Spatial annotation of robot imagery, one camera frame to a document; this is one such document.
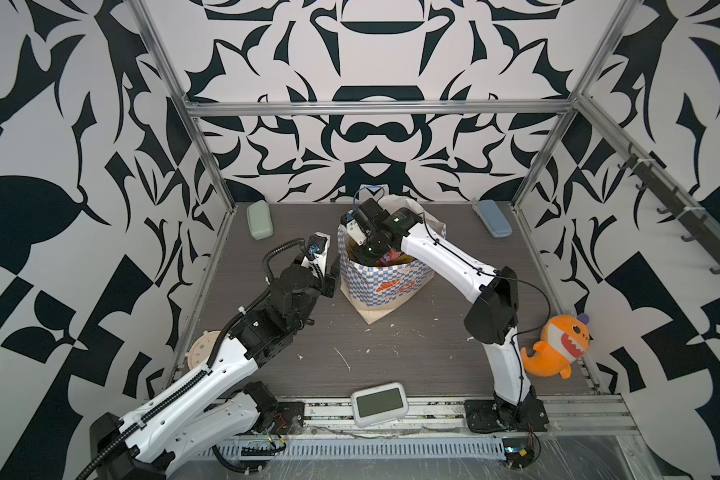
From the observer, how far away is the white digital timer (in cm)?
73

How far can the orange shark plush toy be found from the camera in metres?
0.79

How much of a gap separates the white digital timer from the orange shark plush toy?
340mm
